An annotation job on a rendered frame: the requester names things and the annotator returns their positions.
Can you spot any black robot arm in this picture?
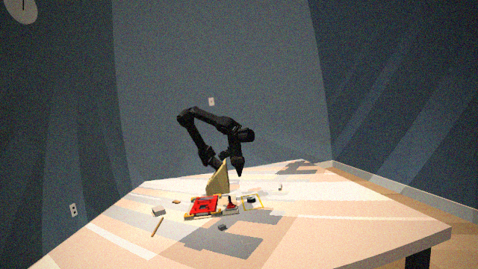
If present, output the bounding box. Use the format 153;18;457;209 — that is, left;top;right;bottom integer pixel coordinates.
176;106;255;171

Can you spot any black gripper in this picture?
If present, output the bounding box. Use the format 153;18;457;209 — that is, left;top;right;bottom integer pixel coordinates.
229;143;245;177

